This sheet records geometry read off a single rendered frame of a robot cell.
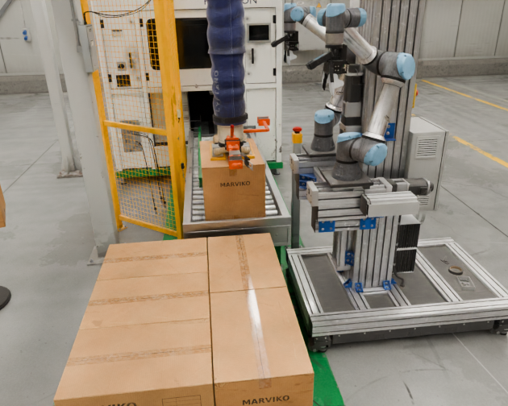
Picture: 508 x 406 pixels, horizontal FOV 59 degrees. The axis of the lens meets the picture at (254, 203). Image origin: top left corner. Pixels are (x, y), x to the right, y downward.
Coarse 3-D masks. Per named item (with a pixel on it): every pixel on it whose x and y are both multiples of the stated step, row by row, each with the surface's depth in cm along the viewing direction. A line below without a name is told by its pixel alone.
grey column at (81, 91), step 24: (72, 0) 288; (72, 24) 296; (72, 48) 302; (72, 72) 308; (72, 96) 314; (96, 120) 325; (96, 144) 329; (96, 168) 337; (96, 192) 344; (96, 216) 352; (96, 240) 360; (96, 264) 358
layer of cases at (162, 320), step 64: (128, 256) 263; (192, 256) 262; (256, 256) 260; (128, 320) 210; (192, 320) 210; (256, 320) 208; (64, 384) 175; (128, 384) 175; (192, 384) 174; (256, 384) 177
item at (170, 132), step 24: (96, 0) 332; (144, 0) 309; (96, 24) 341; (96, 72) 359; (144, 72) 333; (168, 72) 321; (96, 96) 365; (168, 96) 326; (168, 120) 334; (168, 144) 343; (120, 168) 387; (144, 192) 381; (120, 216) 408
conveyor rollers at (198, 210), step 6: (204, 138) 489; (210, 138) 490; (198, 180) 374; (198, 186) 360; (198, 192) 350; (192, 198) 343; (198, 198) 341; (270, 198) 338; (192, 204) 335; (198, 204) 333; (270, 204) 330; (198, 210) 318; (204, 210) 318; (270, 210) 315; (276, 210) 315; (192, 216) 310; (198, 216) 310; (204, 216) 310; (270, 216) 307
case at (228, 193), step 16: (208, 144) 326; (208, 160) 293; (224, 160) 292; (256, 160) 291; (208, 176) 283; (224, 176) 285; (240, 176) 286; (256, 176) 287; (208, 192) 287; (224, 192) 289; (240, 192) 290; (256, 192) 292; (208, 208) 292; (224, 208) 293; (240, 208) 295; (256, 208) 296
